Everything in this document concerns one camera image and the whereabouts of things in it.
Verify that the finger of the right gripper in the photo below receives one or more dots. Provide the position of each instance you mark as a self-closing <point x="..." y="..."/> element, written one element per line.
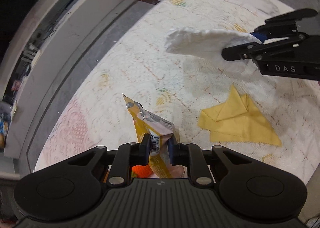
<point x="301" y="21"/>
<point x="254" y="49"/>

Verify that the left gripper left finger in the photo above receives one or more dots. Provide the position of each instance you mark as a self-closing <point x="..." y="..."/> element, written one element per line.
<point x="129" y="155"/>

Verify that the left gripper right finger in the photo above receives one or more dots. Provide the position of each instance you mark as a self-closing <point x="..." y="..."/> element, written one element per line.
<point x="190" y="156"/>

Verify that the yellow snack packet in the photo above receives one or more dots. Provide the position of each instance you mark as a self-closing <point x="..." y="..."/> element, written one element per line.
<point x="160" y="131"/>

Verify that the white fluffy cloth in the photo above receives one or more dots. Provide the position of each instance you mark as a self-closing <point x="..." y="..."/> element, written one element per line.
<point x="208" y="45"/>

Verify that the orange knitted toy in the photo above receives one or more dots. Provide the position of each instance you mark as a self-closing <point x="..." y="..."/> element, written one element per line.
<point x="141" y="171"/>

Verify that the yellow folded cloth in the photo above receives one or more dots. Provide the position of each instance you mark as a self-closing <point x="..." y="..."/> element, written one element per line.
<point x="238" y="120"/>

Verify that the white lace table cloth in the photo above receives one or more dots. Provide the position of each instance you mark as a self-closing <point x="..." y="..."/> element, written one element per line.
<point x="178" y="87"/>

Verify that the white TV console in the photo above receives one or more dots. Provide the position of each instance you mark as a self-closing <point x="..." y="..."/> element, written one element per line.
<point x="70" y="34"/>

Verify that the wall-mounted black television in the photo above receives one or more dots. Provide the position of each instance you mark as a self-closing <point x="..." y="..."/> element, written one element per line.
<point x="12" y="14"/>

